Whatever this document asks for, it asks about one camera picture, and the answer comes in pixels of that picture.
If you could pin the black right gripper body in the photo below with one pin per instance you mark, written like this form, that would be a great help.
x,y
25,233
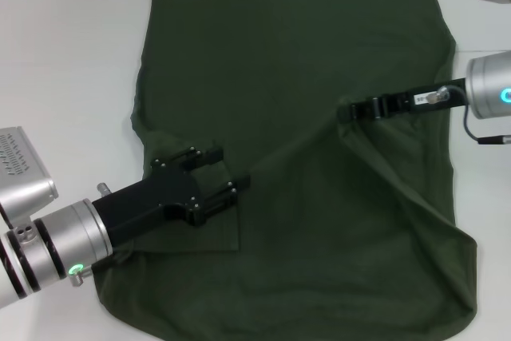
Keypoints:
x,y
399,104

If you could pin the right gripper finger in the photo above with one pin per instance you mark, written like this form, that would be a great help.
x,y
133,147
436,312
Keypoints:
x,y
359,111

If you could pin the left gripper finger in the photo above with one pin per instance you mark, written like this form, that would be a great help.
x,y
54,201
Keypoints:
x,y
213,155
241,182

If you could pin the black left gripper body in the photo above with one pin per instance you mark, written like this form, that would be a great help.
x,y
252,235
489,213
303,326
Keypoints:
x,y
151,201

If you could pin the dark green shirt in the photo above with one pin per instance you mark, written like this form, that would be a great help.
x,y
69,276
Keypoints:
x,y
259,57

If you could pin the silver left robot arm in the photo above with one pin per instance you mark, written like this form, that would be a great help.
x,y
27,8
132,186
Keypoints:
x,y
68,233

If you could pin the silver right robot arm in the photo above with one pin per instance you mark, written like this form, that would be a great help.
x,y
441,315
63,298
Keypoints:
x,y
487,85

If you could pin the silver vented left wrist camera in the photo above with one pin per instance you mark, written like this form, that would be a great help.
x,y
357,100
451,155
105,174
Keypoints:
x,y
24,181

